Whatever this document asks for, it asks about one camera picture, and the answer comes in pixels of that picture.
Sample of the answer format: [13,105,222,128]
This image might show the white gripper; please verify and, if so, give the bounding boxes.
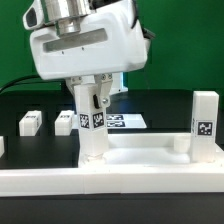
[23,0,147,109]

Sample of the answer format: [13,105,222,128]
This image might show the white desk top tray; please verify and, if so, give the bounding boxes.
[78,133,224,168]

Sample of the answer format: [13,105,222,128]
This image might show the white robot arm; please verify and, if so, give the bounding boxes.
[23,0,155,108]

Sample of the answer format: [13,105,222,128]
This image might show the fiducial marker sheet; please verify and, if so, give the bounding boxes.
[107,114,147,129]

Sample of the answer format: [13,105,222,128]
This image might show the black cable bundle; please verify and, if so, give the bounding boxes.
[0,74,66,95]

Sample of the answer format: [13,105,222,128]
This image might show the white front fence wall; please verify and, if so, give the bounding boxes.
[0,165,224,197]

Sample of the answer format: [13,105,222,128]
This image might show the white fence wall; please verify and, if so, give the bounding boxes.
[0,165,224,197]
[0,136,5,158]

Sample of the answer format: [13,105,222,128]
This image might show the white left fence wall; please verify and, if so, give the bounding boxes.
[0,136,5,158]

